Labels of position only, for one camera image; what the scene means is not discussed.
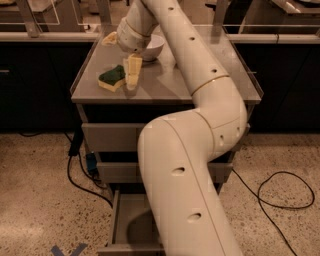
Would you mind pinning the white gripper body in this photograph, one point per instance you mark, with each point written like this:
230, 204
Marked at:
129, 40

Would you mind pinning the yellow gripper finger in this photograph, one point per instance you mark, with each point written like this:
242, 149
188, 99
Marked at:
110, 39
132, 67

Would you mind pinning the green yellow sponge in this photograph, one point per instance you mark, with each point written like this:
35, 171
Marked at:
112, 79

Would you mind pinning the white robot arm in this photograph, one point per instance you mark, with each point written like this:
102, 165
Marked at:
187, 210

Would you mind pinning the grey metal drawer cabinet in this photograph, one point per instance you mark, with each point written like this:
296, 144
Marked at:
161, 91

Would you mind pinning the top grey drawer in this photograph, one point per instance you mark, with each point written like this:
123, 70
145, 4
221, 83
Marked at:
131, 137

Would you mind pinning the middle grey drawer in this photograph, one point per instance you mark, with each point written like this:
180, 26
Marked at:
121, 172

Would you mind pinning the bottom grey open drawer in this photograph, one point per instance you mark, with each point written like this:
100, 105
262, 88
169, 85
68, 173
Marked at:
133, 231

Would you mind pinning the white bowl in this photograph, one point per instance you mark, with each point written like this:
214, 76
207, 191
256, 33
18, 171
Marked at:
154, 48

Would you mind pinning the blue power adapter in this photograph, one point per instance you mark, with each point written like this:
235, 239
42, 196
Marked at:
91, 163

